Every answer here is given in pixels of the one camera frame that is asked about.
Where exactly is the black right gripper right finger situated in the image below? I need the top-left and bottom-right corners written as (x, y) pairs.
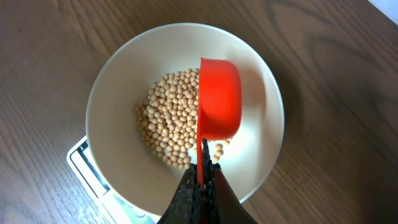
top-left (202, 139), bottom-right (257, 224)

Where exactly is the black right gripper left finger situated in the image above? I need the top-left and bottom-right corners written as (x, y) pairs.
top-left (157, 164), bottom-right (202, 224)

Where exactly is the red plastic measuring scoop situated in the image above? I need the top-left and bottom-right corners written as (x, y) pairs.
top-left (195, 57), bottom-right (243, 224)

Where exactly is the white digital kitchen scale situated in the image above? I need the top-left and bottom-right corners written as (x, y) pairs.
top-left (67, 137), bottom-right (160, 224)

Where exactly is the white ceramic bowl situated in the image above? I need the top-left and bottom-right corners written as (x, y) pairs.
top-left (86, 23), bottom-right (284, 218)

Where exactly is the pile of beans in bowl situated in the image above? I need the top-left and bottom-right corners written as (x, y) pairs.
top-left (133, 67), bottom-right (233, 170)

